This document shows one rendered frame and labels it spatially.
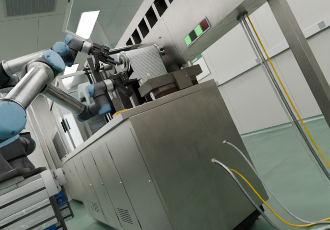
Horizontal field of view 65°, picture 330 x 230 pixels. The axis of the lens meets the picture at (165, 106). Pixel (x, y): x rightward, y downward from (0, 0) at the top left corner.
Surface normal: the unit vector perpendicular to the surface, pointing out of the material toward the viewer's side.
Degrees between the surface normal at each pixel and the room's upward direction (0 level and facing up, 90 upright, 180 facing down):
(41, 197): 90
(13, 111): 94
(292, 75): 90
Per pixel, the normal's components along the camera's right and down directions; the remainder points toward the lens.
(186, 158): 0.45, -0.27
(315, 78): -0.80, 0.31
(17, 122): 0.84, -0.33
